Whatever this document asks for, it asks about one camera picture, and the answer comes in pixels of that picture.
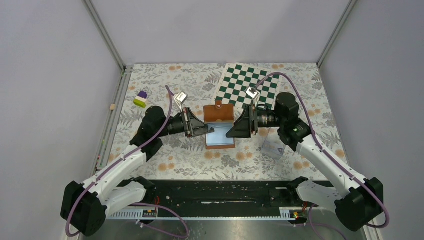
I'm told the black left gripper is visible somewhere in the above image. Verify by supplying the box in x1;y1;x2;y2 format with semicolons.
157;107;215;139

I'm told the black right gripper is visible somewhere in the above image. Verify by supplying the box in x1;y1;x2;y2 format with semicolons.
226;104;285;138

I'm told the brown leather card holder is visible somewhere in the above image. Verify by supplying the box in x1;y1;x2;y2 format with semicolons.
203;100;236;150

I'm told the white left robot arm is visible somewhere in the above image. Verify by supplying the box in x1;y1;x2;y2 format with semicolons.
60;106;215;237

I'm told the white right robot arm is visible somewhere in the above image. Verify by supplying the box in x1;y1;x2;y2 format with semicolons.
226;92;385;232

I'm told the clear plastic card box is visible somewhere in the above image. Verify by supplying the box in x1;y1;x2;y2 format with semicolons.
260;134;286;161

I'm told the floral patterned table mat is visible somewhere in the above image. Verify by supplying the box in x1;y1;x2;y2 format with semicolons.
101;63;346;180

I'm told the green white checkerboard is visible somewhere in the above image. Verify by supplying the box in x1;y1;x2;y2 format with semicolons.
212;63;282;111

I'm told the purple white green block stack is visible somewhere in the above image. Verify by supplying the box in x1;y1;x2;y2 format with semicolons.
133;91;148;108

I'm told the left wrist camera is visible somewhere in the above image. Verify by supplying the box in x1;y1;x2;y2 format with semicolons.
173;91;188;112

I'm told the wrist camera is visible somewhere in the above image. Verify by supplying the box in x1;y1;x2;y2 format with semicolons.
173;91;188;112
244;87;260;107

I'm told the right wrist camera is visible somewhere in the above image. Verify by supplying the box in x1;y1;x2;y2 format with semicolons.
244;87;260;107

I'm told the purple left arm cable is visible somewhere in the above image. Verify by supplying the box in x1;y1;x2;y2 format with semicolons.
65;85;190;239

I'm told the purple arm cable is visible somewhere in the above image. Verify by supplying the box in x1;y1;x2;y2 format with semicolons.
255;72;391;239
65;85;190;239

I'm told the white slotted cable duct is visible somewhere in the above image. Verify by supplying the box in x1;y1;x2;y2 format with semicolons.
108;205;308;221

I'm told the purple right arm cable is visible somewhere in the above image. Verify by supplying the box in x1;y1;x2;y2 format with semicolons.
255;72;391;239

